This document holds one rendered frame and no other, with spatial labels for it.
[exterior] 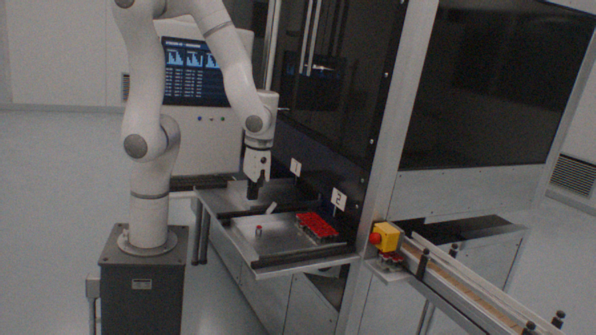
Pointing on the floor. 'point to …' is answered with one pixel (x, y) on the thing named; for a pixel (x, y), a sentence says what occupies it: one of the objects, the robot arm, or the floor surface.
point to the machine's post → (387, 155)
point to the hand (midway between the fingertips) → (252, 193)
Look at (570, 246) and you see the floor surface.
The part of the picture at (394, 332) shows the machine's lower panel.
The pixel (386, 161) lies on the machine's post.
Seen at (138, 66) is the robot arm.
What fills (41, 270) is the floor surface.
